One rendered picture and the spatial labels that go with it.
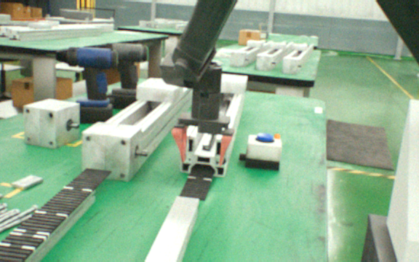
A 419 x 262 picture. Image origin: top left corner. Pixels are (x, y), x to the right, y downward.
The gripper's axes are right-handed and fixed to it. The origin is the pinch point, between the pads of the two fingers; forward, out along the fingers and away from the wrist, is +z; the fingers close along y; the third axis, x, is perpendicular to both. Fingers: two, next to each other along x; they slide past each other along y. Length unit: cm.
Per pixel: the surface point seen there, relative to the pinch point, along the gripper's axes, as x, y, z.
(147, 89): -36.1, 22.0, -7.3
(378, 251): 19.7, -32.3, 5.6
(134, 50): -58, 33, -16
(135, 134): 0.9, 14.2, -4.3
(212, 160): -4.5, -1.7, 1.4
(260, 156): -12.7, -11.8, 1.8
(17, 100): -256, 190, 52
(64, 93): -278, 161, 47
